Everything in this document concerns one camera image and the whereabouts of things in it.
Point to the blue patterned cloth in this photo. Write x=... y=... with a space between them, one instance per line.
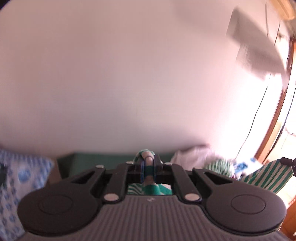
x=20 y=180

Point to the white garment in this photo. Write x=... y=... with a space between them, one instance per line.
x=192 y=155

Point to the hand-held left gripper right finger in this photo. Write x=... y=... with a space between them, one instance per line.
x=157 y=171

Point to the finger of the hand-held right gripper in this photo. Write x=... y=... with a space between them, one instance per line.
x=288 y=160

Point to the wooden balcony door frame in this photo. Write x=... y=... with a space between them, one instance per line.
x=274 y=122

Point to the green white striped shirt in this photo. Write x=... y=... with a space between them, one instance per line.
x=270 y=173

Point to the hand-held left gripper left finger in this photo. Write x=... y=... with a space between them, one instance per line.
x=142 y=172

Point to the white paper sheets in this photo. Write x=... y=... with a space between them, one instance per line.
x=254 y=46

